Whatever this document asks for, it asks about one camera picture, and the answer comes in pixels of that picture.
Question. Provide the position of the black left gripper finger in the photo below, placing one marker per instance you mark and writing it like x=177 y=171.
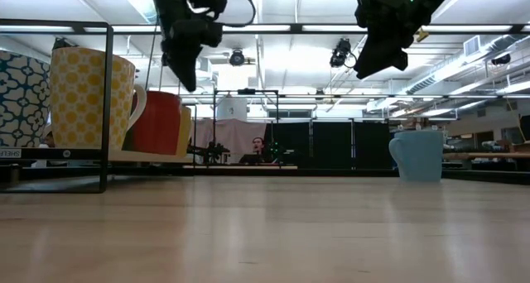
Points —
x=184 y=68

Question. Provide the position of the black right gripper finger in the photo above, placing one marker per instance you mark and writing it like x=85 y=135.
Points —
x=377 y=57

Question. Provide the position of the pale yellow mug brown rim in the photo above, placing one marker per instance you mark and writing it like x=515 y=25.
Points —
x=185 y=130

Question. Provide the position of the turquoise mug brown rim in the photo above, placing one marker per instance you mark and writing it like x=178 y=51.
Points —
x=418 y=156

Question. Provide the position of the yellow dotted white mug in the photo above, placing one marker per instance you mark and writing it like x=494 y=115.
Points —
x=74 y=101

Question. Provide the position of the blue patterned white mug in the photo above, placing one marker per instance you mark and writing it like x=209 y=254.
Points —
x=20 y=101

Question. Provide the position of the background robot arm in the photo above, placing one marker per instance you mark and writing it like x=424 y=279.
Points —
x=213 y=152

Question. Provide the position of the yellow hanging tag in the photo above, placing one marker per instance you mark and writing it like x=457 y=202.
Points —
x=422 y=35

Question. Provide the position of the black round ceiling lamp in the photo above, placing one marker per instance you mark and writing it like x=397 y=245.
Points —
x=237 y=58

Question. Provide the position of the white ceiling air vent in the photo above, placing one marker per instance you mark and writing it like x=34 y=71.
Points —
x=472 y=46

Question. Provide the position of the pink hanging cloth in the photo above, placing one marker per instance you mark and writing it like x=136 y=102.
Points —
x=232 y=136

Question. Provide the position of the black partition panel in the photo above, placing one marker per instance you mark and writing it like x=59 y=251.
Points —
x=372 y=144
x=287 y=144
x=331 y=144

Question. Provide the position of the person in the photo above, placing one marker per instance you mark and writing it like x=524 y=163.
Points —
x=257 y=144

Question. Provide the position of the background wooden table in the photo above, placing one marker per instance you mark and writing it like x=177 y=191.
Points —
x=484 y=155

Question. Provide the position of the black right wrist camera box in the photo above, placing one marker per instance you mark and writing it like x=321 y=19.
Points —
x=374 y=8

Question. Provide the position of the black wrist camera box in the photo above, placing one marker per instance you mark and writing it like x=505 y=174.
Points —
x=211 y=34
x=374 y=8

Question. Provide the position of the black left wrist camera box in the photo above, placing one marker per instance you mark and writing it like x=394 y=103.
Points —
x=211 y=34

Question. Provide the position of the black overhead camera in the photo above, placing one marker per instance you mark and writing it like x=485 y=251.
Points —
x=341 y=51

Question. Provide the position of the black overhead frame bar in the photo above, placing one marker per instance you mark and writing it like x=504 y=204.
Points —
x=296 y=27

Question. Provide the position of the black ceiling duct fixture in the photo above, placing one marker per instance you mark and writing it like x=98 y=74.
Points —
x=502 y=59

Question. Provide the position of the black table edge rail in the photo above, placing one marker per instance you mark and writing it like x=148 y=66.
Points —
x=331 y=172

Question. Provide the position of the black frame wooden shelf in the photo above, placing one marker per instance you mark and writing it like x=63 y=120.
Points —
x=107 y=171

